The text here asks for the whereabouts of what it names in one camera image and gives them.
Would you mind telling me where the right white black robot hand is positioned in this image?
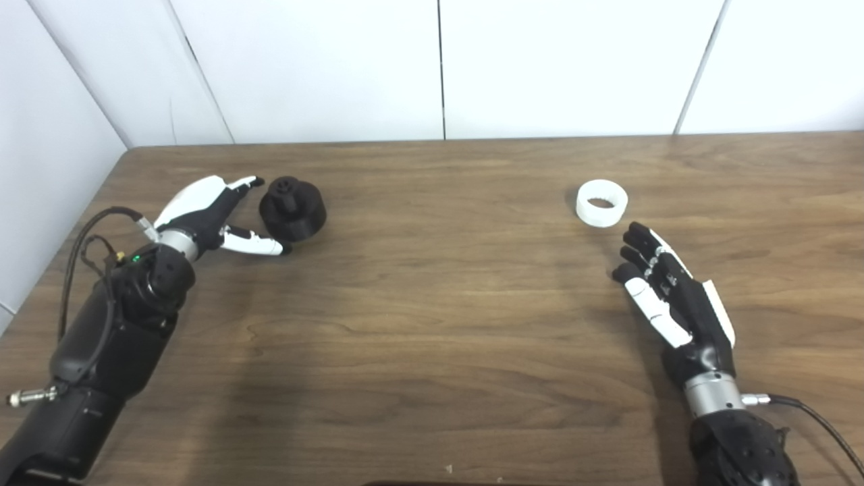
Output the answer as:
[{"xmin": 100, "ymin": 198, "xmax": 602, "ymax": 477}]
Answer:
[{"xmin": 612, "ymin": 221, "xmax": 744, "ymax": 419}]

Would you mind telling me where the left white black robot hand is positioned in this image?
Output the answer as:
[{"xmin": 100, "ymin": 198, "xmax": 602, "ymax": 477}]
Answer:
[{"xmin": 138, "ymin": 175, "xmax": 294, "ymax": 263}]

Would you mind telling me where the round black part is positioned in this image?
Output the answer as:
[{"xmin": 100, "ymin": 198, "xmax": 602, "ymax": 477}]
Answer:
[{"xmin": 259, "ymin": 176, "xmax": 327, "ymax": 243}]

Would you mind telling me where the white ring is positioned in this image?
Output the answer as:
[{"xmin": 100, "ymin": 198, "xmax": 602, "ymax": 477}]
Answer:
[{"xmin": 576, "ymin": 180, "xmax": 629, "ymax": 229}]

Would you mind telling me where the thin wire on left arm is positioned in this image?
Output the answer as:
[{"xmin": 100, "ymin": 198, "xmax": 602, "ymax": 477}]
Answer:
[{"xmin": 80, "ymin": 234, "xmax": 130, "ymax": 272}]

